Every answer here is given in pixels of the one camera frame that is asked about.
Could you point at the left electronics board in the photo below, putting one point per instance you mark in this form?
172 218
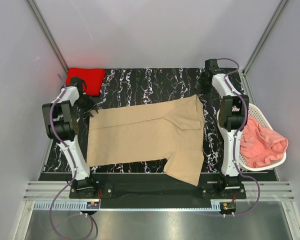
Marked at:
93 205

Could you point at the beige t shirt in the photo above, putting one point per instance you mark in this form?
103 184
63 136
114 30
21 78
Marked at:
171 130

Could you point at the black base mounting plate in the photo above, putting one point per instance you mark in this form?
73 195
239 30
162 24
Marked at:
114 185

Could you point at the right aluminium corner post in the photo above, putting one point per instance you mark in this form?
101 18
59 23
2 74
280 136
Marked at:
266 33

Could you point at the white plastic laundry basket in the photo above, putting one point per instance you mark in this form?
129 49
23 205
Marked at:
258 112

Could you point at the folded red t shirt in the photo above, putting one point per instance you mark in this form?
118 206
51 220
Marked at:
92 77

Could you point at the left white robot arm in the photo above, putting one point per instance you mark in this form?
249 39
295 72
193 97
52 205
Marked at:
62 126

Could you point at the pink t shirt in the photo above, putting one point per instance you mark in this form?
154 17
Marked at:
260 146

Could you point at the electronics board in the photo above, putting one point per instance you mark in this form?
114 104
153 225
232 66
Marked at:
228 206
93 205

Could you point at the aluminium corner post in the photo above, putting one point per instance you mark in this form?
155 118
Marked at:
266 33
47 33

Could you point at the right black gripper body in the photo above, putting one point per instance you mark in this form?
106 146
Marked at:
202 85

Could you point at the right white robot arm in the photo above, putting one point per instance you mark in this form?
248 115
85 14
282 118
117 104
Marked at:
232 117

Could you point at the right electronics board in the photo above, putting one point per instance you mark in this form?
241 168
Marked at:
228 206

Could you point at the left aluminium corner post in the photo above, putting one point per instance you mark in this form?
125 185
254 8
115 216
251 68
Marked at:
47 33

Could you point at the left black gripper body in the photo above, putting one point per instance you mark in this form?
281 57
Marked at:
84 103

